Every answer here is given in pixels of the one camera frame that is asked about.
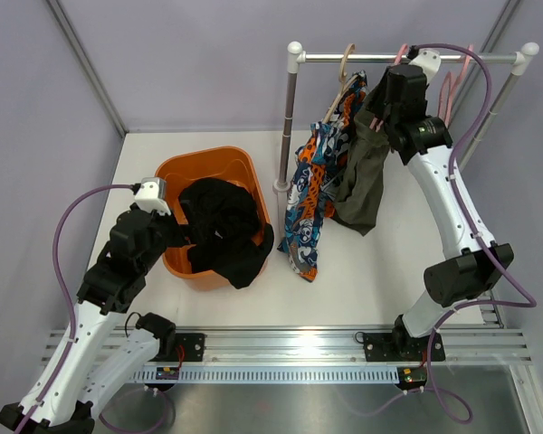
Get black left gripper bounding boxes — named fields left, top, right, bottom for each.
left=138, top=200, right=209, bottom=273

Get black shorts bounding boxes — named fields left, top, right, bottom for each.
left=178, top=177, right=274, bottom=289

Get colourful patterned shorts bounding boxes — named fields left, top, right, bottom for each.
left=278, top=70, right=368, bottom=282

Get olive green shorts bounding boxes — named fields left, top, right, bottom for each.
left=333, top=90, right=390, bottom=236

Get pink hanger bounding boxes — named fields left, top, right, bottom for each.
left=437, top=55, right=472, bottom=126
left=369, top=43, right=411, bottom=133

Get beige wooden hanger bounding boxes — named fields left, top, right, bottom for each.
left=322, top=43, right=356, bottom=124

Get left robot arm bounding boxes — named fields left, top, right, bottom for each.
left=0, top=199, right=185, bottom=433

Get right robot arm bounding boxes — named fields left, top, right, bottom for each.
left=362, top=47, right=514, bottom=362

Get orange plastic basket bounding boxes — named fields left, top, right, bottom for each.
left=156, top=146, right=274, bottom=290

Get metal clothes rack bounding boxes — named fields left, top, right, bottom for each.
left=272, top=42, right=539, bottom=196

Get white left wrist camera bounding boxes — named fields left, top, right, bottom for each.
left=134, top=177, right=171, bottom=216

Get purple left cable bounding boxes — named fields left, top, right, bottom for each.
left=13, top=183, right=141, bottom=434

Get purple cable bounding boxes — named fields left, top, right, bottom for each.
left=13, top=183, right=141, bottom=434
left=406, top=42, right=538, bottom=426

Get grey slotted cable duct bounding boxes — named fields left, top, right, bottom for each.
left=127, top=365, right=399, bottom=384

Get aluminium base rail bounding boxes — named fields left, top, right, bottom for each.
left=40, top=325, right=533, bottom=367

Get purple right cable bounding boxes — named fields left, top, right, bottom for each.
left=406, top=42, right=538, bottom=426

